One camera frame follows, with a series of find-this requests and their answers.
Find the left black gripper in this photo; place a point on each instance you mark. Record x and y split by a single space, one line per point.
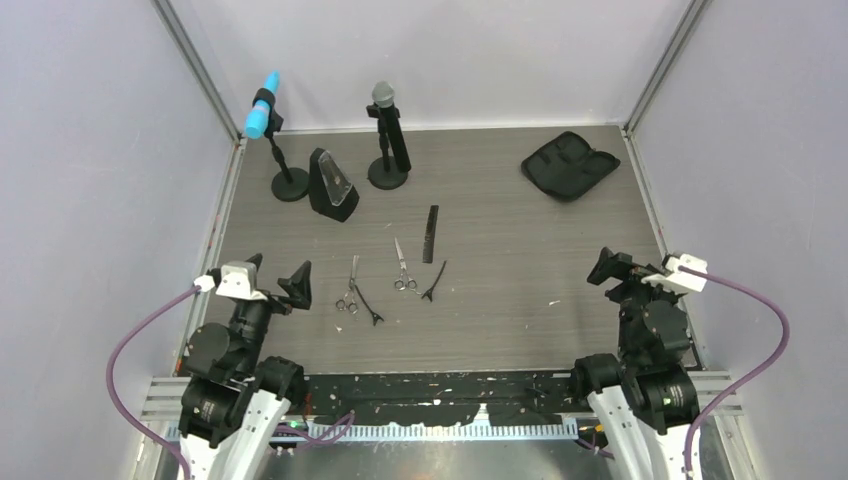
297 286

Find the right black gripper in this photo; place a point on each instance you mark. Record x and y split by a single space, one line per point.
618 264

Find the black zip tool case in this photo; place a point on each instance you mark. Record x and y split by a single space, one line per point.
567 167

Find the black hair clip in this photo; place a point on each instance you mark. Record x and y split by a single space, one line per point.
376 318
428 294

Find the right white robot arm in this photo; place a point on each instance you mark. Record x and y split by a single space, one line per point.
642 395

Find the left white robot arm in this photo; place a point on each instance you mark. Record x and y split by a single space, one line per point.
235 398

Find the black hair comb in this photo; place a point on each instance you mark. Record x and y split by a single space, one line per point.
430 233

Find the left silver scissors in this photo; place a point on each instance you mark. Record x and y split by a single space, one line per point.
348 301

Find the silver scissors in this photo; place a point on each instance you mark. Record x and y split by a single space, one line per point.
348 301
404 281

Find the left black mic stand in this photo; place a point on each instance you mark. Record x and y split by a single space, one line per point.
290 184

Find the black mic stand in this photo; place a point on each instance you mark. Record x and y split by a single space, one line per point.
290 184
383 172

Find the black metronome clear cover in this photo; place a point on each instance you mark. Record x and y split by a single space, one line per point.
331 192

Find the right silver scissors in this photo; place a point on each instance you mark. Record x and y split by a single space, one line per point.
404 281

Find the right black mic stand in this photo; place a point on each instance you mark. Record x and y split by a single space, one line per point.
383 172

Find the blue microphone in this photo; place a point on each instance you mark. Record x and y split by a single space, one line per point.
263 120

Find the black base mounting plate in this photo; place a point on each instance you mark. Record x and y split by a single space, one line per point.
506 398

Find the grey black microphone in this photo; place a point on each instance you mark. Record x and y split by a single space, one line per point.
383 97

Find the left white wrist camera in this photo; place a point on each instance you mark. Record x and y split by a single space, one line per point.
238 281

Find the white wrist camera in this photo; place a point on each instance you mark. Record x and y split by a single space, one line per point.
238 281
680 274

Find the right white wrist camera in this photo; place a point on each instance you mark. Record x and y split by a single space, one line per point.
680 274

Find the aluminium frame rail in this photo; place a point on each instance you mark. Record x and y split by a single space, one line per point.
572 426

